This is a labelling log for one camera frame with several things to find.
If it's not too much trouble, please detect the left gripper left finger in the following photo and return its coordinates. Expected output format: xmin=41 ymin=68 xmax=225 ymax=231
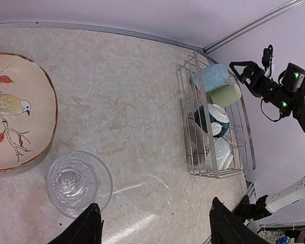
xmin=49 ymin=203 xmax=104 ymax=244

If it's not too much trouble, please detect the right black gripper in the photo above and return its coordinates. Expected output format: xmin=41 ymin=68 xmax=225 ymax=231
xmin=229 ymin=61 xmax=301 ymax=118

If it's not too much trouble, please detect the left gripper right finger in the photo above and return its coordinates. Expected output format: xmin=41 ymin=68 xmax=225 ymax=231
xmin=209 ymin=197 xmax=268 ymax=244

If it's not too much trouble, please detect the light blue cup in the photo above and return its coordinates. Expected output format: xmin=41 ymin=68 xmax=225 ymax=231
xmin=200 ymin=64 xmax=232 ymax=93

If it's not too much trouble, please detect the beige plate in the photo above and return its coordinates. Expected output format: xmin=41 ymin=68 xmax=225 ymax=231
xmin=0 ymin=52 xmax=58 ymax=173

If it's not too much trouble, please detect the pale green cup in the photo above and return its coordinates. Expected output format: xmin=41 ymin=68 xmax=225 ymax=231
xmin=211 ymin=84 xmax=241 ymax=108

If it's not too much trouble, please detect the dark teal white bowl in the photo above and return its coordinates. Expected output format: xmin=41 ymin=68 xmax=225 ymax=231
xmin=194 ymin=104 xmax=230 ymax=138

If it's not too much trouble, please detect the light green checked bowl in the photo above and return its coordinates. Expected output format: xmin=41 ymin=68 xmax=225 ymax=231
xmin=204 ymin=137 xmax=234 ymax=173

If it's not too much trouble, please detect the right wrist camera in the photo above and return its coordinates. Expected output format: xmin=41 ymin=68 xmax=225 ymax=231
xmin=262 ymin=44 xmax=275 ymax=78

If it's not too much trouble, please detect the front aluminium rail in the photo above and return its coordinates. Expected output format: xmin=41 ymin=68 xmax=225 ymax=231
xmin=205 ymin=183 xmax=259 ymax=243

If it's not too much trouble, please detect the metal wire dish rack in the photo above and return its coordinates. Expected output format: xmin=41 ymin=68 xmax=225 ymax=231
xmin=177 ymin=50 xmax=256 ymax=178

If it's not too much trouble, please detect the right aluminium frame post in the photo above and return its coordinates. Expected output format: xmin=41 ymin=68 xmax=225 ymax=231
xmin=202 ymin=0 xmax=305 ymax=54

